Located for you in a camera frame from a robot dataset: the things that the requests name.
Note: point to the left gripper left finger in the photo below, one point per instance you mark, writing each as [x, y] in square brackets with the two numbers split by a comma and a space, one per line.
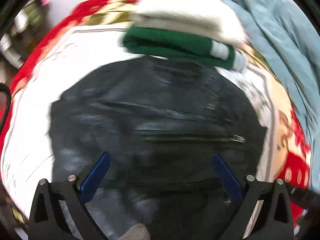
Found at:
[47, 220]

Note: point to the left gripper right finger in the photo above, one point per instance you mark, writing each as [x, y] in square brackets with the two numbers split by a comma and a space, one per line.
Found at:
[274, 221]

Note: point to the black leather jacket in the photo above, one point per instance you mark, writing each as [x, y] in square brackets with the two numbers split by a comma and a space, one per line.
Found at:
[160, 121]

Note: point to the red floral blanket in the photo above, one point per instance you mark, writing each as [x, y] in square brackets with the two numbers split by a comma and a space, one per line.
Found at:
[291, 159]

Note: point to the white patterned mat cloth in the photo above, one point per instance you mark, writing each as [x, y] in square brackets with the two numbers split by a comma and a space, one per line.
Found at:
[27, 155]

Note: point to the light blue quilt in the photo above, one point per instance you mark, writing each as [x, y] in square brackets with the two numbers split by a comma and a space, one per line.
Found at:
[285, 37]

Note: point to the folded green striped garment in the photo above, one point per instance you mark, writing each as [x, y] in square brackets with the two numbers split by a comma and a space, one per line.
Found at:
[173, 44]

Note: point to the folded white fleece garment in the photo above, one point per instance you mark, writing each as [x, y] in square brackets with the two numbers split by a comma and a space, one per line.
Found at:
[208, 18]

